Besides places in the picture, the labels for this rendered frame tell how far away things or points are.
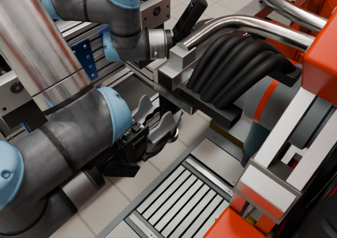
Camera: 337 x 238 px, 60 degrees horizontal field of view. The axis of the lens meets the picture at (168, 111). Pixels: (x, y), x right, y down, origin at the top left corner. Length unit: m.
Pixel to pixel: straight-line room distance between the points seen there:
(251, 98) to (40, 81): 0.37
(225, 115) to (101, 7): 0.41
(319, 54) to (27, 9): 0.31
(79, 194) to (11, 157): 0.14
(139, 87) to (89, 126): 1.13
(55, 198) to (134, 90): 1.09
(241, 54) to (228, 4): 2.21
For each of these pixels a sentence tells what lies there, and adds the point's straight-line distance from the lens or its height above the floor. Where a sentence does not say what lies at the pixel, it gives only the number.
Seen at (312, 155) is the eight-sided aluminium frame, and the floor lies 1.01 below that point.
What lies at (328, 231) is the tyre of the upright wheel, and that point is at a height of 1.01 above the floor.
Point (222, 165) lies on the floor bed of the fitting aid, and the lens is 1.40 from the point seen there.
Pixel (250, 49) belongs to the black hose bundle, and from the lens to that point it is 0.39.
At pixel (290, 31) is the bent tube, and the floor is 1.01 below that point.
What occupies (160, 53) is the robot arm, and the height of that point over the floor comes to 0.81.
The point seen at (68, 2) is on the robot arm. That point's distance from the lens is 0.71.
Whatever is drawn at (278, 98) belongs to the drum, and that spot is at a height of 0.89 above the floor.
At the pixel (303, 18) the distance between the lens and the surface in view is 0.55.
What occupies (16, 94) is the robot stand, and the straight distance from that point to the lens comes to 0.85.
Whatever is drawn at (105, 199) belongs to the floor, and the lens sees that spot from 1.42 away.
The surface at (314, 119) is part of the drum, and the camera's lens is 0.55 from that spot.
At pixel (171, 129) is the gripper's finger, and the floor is 0.84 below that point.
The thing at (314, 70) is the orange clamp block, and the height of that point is 1.11.
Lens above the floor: 1.28
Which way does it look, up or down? 51 degrees down
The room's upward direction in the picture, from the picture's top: straight up
